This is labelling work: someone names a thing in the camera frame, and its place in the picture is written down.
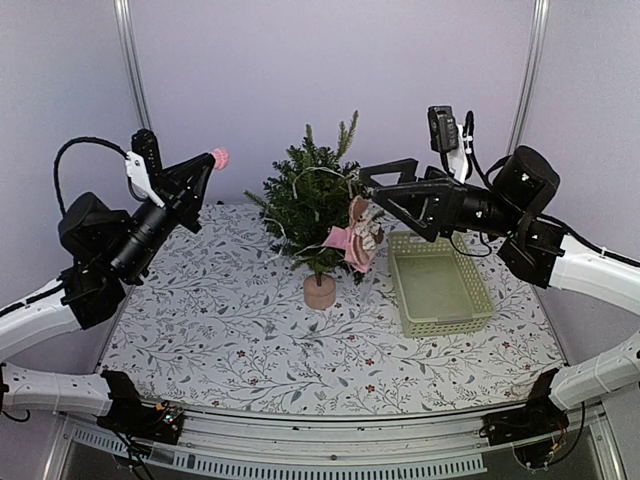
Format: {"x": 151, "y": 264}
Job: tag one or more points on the clear battery box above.
{"x": 365, "y": 289}

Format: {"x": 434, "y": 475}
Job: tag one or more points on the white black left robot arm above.
{"x": 75, "y": 300}

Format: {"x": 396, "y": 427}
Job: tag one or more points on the aluminium front rail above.
{"x": 220, "y": 444}

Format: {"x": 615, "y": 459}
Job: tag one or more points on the pink bow ornaments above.
{"x": 360, "y": 239}

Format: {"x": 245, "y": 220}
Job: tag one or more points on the left aluminium frame post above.
{"x": 125, "y": 30}

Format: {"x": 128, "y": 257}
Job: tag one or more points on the right aluminium frame post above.
{"x": 533, "y": 58}

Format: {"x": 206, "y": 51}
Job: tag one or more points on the aluminium frame post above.
{"x": 125, "y": 30}
{"x": 533, "y": 58}

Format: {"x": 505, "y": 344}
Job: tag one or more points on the gold bell sprig ornament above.
{"x": 357, "y": 187}

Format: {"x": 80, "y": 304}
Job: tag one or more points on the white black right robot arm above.
{"x": 591, "y": 287}

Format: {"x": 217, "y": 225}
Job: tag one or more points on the floral white table mat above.
{"x": 221, "y": 322}

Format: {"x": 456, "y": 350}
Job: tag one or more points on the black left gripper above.
{"x": 180, "y": 172}

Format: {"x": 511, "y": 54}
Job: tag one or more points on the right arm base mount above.
{"x": 536, "y": 431}

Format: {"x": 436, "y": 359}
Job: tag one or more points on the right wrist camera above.
{"x": 452, "y": 141}

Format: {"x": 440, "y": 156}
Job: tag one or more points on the small pink cupcake ornament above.
{"x": 221, "y": 158}

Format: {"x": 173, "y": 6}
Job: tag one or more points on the small green christmas tree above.
{"x": 320, "y": 287}

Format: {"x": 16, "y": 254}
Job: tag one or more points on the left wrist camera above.
{"x": 143, "y": 165}

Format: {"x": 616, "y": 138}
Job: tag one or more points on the clear wire fairy lights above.
{"x": 303, "y": 207}

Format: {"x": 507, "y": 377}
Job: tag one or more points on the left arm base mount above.
{"x": 162, "y": 423}

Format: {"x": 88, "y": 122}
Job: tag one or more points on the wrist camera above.
{"x": 143, "y": 165}
{"x": 452, "y": 141}

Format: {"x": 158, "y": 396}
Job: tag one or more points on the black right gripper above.
{"x": 426, "y": 211}

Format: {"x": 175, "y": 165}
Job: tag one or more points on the pale green perforated basket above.
{"x": 438, "y": 286}

